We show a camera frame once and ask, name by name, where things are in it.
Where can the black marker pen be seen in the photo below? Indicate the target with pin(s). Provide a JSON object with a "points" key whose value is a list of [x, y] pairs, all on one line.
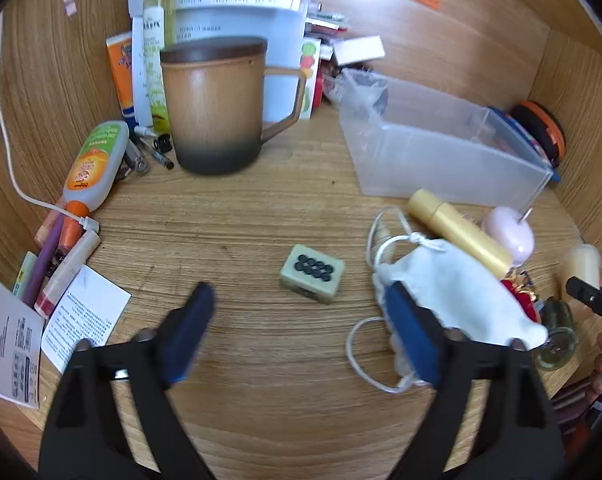
{"points": [[162, 156]]}

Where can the green tile with black dots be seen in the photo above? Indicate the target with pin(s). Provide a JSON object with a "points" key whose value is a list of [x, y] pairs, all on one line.
{"points": [[293, 280]]}

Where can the stack of books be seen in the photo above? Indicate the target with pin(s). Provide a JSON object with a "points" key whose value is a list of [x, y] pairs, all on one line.
{"points": [[326, 22]]}

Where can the red velvet pouch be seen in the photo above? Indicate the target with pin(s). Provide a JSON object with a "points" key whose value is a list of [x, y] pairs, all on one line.
{"points": [[521, 300]]}

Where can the yellow cylindrical bottle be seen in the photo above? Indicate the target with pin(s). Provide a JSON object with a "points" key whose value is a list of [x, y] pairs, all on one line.
{"points": [[456, 225]]}

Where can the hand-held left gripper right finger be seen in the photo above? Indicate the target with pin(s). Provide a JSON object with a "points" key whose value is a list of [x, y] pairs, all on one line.
{"points": [[411, 335]]}

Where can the orange stick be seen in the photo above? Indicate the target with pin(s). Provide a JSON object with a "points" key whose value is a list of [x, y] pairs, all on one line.
{"points": [[70, 235]]}

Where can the grey printed receipt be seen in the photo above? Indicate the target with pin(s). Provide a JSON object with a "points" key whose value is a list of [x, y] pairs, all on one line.
{"points": [[6, 340]]}

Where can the orange tube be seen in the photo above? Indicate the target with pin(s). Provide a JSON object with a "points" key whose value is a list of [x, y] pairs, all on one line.
{"points": [[120, 70]]}

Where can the clear plastic box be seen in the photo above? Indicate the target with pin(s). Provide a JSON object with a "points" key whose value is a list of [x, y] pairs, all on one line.
{"points": [[431, 160]]}

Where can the black and orange round case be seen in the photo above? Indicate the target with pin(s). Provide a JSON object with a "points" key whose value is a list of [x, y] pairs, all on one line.
{"points": [[536, 120]]}

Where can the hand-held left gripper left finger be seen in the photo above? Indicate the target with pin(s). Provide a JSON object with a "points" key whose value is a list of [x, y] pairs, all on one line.
{"points": [[191, 330]]}

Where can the wooden desktop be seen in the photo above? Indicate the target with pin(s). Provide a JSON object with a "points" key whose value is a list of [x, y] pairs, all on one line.
{"points": [[261, 210]]}

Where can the brown ceramic mug with lid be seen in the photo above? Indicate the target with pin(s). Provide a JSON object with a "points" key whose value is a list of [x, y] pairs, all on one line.
{"points": [[211, 110]]}

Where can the blue patterned pencil case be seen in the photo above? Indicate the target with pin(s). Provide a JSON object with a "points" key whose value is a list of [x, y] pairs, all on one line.
{"points": [[523, 135]]}

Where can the white note paper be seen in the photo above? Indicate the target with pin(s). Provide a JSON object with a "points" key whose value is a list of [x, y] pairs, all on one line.
{"points": [[86, 315]]}

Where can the green eraser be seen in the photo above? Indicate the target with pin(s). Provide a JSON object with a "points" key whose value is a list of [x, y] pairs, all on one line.
{"points": [[25, 272]]}

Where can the orange cap lotion bottle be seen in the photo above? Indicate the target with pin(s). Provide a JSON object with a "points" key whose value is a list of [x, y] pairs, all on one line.
{"points": [[96, 160]]}

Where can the cream tube with red end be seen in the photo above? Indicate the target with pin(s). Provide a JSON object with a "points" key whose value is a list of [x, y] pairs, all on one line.
{"points": [[71, 270]]}

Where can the fruit print box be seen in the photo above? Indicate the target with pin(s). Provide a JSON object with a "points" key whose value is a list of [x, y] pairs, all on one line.
{"points": [[308, 70]]}

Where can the dark green glass bottle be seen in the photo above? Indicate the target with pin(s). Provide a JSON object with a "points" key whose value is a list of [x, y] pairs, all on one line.
{"points": [[556, 325]]}

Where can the pink stick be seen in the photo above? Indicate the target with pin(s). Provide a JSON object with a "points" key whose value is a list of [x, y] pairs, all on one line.
{"points": [[47, 227]]}

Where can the cream jelly cup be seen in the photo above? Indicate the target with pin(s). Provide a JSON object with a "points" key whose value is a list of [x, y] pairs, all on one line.
{"points": [[581, 265]]}

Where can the small white box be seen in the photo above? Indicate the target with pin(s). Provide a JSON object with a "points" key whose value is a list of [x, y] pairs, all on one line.
{"points": [[358, 50]]}

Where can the silver pen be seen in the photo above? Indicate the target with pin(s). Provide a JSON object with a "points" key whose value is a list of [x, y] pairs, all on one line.
{"points": [[138, 160]]}

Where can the white tube with green print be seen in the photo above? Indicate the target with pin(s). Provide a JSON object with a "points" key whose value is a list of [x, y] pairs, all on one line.
{"points": [[153, 60]]}

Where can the pink round case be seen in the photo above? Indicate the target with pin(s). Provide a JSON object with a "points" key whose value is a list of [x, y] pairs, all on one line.
{"points": [[508, 235]]}

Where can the purple pen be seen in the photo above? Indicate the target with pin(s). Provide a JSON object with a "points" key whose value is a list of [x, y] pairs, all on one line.
{"points": [[46, 265]]}

